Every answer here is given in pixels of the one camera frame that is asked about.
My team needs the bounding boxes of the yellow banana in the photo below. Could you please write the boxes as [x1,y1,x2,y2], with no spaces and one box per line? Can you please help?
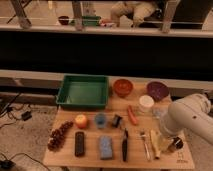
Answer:
[150,130,161,159]

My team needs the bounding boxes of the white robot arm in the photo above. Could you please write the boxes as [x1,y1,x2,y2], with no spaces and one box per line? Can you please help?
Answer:
[159,93,213,145]

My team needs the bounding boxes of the dark round tin can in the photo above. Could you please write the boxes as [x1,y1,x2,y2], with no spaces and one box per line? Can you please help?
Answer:
[170,137,183,152]

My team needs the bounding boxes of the clear plastic bag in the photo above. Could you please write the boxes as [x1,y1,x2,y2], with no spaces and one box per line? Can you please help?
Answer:
[152,107,168,118]

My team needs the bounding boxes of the orange carrot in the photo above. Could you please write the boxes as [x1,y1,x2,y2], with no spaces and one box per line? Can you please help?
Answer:
[127,106,138,125]

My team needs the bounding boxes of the white round container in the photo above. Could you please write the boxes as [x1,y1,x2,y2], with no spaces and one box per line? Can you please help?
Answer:
[139,95,154,113]

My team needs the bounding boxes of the purple bowl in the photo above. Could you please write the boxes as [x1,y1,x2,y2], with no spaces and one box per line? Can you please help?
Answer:
[146,81,169,102]

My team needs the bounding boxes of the small black binder clip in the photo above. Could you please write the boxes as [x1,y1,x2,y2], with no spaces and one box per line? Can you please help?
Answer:
[112,114,122,128]

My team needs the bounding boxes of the blue sponge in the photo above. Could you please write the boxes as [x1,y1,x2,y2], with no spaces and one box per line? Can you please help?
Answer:
[99,136,113,160]

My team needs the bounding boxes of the orange bowl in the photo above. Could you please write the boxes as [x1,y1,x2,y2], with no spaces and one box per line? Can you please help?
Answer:
[113,79,133,98]

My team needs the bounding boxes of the black remote control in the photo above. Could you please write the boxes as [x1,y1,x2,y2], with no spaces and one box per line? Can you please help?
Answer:
[75,132,85,157]

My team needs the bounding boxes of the red yellow apple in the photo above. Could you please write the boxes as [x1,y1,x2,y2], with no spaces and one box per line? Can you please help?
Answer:
[74,114,88,129]

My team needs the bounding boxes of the green plastic tray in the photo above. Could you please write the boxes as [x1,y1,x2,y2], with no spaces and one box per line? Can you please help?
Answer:
[56,75,109,109]

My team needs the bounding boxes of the bunch of red grapes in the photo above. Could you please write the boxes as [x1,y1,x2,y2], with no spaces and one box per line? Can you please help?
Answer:
[47,121,73,151]

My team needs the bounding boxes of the black power adapter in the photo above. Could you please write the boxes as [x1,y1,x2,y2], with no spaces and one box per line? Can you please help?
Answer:
[21,111,32,121]

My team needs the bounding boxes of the black handled knife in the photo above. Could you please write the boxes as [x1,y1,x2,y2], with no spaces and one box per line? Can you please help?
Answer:
[122,129,128,162]

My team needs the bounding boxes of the black cable on floor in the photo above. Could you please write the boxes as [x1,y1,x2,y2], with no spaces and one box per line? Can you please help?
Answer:
[0,91,33,130]

